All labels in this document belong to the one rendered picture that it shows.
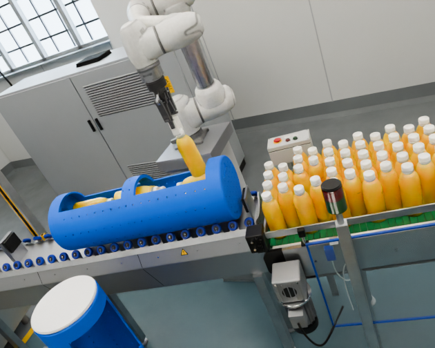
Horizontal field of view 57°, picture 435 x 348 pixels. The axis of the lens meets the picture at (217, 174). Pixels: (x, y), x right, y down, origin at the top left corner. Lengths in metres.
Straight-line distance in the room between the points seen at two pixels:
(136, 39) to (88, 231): 0.91
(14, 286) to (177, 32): 1.64
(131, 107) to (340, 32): 2.08
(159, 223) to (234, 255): 0.36
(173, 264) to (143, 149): 2.05
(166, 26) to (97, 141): 2.69
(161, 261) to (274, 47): 2.91
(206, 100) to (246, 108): 2.49
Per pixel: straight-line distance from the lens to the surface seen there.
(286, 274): 1.60
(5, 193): 2.69
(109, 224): 1.85
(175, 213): 1.70
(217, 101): 2.22
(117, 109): 3.70
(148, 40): 1.48
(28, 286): 2.42
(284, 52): 4.32
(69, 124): 4.14
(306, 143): 1.88
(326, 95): 4.44
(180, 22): 1.48
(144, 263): 1.97
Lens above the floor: 2.00
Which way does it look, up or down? 29 degrees down
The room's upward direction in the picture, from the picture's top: 23 degrees counter-clockwise
